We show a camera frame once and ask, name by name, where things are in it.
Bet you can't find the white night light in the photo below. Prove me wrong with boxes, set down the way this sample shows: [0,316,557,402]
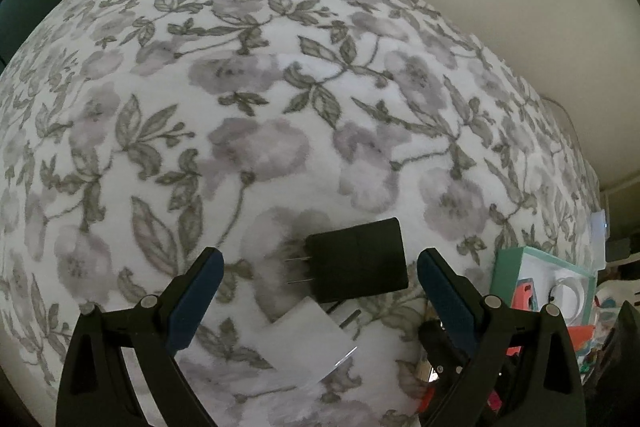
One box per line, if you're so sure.
[590,209,611,240]

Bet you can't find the grey floral blanket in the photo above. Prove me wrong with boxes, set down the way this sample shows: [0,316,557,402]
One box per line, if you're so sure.
[0,0,608,427]

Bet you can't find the white tape ring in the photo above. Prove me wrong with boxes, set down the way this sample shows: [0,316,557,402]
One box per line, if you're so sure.
[547,274,588,323]

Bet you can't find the black charger adapter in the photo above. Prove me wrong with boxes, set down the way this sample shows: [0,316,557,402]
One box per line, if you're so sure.
[285,217,410,304]

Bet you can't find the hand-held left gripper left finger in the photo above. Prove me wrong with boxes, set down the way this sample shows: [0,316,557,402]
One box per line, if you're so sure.
[56,247,225,427]

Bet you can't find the coral plastic clip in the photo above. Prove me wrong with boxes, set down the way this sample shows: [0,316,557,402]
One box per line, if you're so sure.
[512,278,541,312]

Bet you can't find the white charger adapter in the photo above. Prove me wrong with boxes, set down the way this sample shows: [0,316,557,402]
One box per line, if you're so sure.
[255,297,362,388]

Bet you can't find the teal box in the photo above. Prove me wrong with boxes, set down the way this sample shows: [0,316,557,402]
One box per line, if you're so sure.
[489,246,598,328]

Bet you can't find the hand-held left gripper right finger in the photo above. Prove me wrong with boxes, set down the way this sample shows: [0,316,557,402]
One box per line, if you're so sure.
[416,248,587,427]

